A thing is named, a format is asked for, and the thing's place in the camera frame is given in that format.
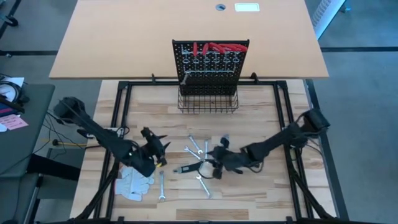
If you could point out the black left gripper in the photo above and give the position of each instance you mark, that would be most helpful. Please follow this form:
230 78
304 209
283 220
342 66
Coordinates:
154 146

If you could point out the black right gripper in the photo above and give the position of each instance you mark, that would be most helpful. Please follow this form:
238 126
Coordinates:
230 158

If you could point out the silver combination wrench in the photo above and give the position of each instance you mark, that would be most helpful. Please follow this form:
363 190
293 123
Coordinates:
192 153
195 144
206 149
162 185
185 77
204 186

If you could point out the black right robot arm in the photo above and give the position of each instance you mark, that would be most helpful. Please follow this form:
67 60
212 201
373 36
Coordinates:
280 140

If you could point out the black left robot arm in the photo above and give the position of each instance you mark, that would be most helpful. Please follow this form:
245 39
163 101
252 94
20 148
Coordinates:
102 137

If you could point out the yellow tag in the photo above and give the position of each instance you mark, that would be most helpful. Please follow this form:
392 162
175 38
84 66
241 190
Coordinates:
160 164

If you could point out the white work glove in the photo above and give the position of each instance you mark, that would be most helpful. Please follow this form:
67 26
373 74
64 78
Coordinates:
124 174
135 186

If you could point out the black metal pegboard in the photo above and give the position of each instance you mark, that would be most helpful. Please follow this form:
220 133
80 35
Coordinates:
211 81

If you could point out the tan desk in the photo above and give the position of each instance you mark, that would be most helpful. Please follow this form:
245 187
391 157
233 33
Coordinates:
124 37

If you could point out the grey side table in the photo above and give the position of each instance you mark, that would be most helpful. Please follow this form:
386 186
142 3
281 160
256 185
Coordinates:
25 146

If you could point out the pink paper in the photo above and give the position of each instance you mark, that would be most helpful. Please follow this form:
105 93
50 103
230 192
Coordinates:
14 122

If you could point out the white desk plate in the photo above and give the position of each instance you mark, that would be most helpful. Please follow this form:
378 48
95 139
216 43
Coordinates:
247 7

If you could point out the white paper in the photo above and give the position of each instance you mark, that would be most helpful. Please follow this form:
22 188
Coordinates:
15 81

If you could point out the white perforated panel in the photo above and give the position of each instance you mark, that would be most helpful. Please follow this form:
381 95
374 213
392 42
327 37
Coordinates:
323 15

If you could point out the black chair caster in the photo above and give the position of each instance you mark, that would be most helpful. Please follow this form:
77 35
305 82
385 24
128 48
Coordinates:
12 21

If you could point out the black frame clamp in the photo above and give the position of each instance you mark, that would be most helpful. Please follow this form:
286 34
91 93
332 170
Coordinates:
153 79
253 77

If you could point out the silver wrench holder rail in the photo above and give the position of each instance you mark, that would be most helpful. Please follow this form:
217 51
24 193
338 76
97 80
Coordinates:
217 71

